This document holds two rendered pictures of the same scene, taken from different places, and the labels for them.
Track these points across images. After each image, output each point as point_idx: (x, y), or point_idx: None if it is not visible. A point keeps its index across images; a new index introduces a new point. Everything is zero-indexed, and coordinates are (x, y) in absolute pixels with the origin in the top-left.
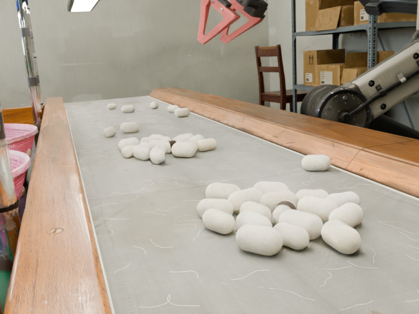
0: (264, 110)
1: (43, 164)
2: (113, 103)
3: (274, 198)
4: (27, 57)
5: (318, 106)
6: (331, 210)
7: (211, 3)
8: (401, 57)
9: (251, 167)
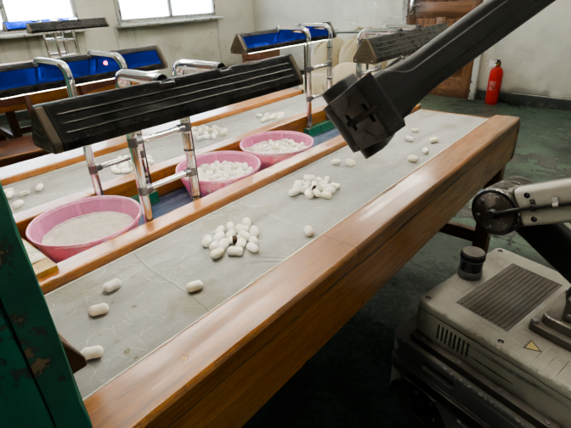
0: (421, 183)
1: (248, 178)
2: (440, 122)
3: (240, 233)
4: None
5: (475, 195)
6: (236, 246)
7: None
8: (564, 183)
9: (302, 217)
